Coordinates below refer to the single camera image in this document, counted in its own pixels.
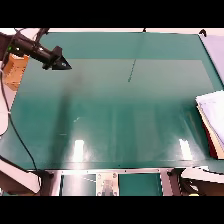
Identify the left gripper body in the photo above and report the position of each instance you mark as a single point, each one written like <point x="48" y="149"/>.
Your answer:
<point x="57" y="60"/>

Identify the white shirt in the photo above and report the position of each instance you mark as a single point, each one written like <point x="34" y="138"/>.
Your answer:
<point x="213" y="111"/>

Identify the brown cardboard box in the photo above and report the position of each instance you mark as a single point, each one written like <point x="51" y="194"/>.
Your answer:
<point x="15" y="71"/>

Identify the red garment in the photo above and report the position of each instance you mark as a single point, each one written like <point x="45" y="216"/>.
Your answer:
<point x="211" y="143"/>

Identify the silver frame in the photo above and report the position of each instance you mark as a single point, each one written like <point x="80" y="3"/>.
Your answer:
<point x="107" y="186"/>

